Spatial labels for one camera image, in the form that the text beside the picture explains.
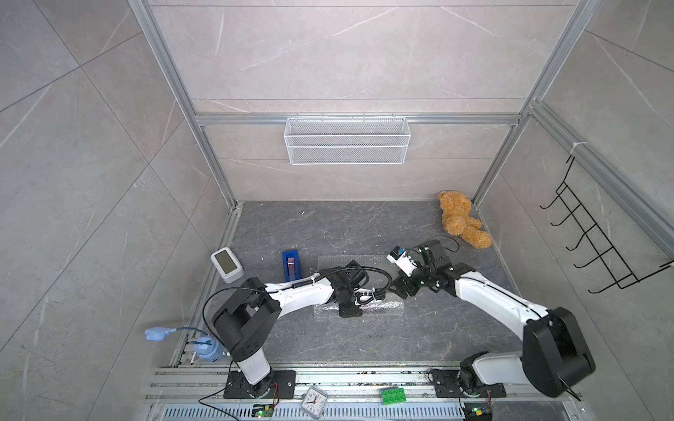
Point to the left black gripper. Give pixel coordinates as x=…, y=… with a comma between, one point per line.
x=354, y=312

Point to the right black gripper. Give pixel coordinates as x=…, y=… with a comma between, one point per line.
x=402, y=281

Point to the blue tape dispenser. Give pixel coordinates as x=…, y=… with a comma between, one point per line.
x=292, y=266

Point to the clear bubble wrap sheet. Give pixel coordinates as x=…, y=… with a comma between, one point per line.
x=392, y=305

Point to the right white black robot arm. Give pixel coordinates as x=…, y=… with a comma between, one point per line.
x=554, y=355

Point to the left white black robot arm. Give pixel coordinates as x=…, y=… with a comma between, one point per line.
x=244, y=322

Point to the tan teddy bear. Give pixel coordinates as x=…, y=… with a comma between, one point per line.
x=457, y=221

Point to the white digital timer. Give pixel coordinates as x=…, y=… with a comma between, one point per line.
x=227, y=265

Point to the green toy brick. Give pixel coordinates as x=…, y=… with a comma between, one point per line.
x=393, y=396

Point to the small white analog clock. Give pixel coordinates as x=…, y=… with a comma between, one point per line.
x=314, y=402

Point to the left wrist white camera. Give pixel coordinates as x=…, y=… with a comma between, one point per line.
x=365, y=296

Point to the wrist white camera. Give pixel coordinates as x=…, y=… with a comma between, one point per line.
x=401, y=258
x=365, y=296

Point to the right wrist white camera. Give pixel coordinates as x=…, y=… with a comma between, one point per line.
x=401, y=258

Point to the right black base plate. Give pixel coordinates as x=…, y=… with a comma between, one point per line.
x=451, y=383

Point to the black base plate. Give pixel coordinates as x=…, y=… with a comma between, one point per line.
x=277, y=384
x=451, y=383

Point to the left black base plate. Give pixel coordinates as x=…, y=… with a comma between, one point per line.
x=277, y=384

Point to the white wire mesh basket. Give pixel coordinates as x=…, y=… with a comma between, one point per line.
x=347, y=141

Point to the black wire hook rack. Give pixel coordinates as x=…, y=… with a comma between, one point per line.
x=622, y=276

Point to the aluminium frame post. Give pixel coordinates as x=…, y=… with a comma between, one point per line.
x=580, y=18

